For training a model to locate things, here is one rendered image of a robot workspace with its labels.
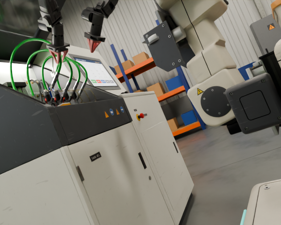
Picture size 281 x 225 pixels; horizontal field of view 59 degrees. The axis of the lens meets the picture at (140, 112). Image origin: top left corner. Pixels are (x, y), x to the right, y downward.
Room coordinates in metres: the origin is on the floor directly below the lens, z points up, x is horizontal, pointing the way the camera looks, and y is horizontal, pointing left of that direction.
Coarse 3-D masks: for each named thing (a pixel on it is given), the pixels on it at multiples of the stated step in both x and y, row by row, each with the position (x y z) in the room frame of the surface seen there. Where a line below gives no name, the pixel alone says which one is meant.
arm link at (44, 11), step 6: (42, 0) 1.05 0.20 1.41; (48, 0) 1.06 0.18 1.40; (54, 0) 1.09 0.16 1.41; (42, 6) 1.08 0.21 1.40; (48, 6) 1.07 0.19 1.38; (54, 6) 1.10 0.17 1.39; (42, 12) 1.11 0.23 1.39; (48, 12) 1.09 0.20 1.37; (54, 12) 1.13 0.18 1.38; (60, 12) 1.15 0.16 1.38; (54, 18) 1.13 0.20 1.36
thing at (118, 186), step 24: (72, 144) 0.99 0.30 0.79; (96, 144) 1.14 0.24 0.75; (120, 144) 1.33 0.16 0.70; (96, 168) 1.07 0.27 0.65; (120, 168) 1.24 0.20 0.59; (144, 168) 1.48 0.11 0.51; (96, 192) 1.01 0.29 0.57; (120, 192) 1.17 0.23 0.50; (144, 192) 1.37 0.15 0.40; (96, 216) 0.96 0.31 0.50; (120, 216) 1.10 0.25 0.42; (144, 216) 1.28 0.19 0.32; (168, 216) 1.53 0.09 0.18
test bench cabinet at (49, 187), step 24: (24, 168) 1.02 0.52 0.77; (48, 168) 0.97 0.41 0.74; (72, 168) 0.94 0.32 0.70; (0, 192) 1.08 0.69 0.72; (24, 192) 1.03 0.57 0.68; (48, 192) 0.99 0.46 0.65; (72, 192) 0.95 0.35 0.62; (0, 216) 1.10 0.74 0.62; (24, 216) 1.05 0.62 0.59; (48, 216) 1.01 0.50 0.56; (72, 216) 0.97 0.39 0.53
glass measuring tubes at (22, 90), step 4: (4, 84) 1.46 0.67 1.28; (8, 84) 1.46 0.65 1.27; (16, 84) 1.51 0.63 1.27; (20, 84) 1.54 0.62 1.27; (24, 84) 1.57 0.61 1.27; (12, 88) 1.50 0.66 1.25; (16, 88) 1.53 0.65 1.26; (20, 88) 1.53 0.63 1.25; (24, 88) 1.56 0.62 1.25; (24, 92) 1.56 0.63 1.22
